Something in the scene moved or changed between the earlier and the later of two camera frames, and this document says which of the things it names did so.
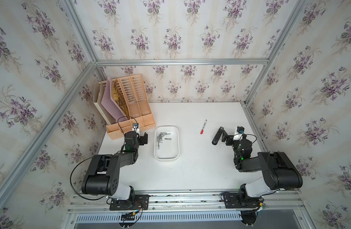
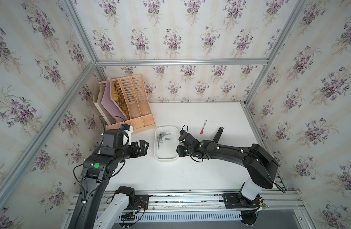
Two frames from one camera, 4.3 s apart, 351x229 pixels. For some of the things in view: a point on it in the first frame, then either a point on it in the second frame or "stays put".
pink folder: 109,105 stays put
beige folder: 98,89 stays put
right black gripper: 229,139 to 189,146
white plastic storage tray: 166,143 stays put
